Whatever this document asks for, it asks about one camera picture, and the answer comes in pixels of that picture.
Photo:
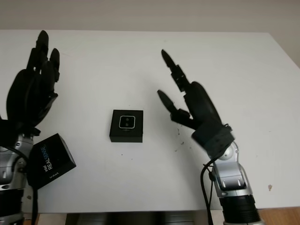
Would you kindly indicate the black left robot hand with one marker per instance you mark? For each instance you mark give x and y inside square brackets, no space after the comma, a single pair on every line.
[28,93]

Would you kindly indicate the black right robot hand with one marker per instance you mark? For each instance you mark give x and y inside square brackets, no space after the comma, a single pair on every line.
[201,105]

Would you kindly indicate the black RealSense box lid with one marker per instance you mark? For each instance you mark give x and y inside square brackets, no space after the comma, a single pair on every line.
[54,159]

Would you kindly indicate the small silver depth camera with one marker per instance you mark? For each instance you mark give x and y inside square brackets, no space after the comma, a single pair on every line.
[127,122]

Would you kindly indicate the dark grey robot torso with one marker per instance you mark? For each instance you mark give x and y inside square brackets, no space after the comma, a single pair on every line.
[140,219]

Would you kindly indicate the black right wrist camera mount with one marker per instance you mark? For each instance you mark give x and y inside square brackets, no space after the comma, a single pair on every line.
[213,140]

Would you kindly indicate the black camera box base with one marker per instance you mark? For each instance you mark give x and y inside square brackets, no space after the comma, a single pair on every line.
[126,137]

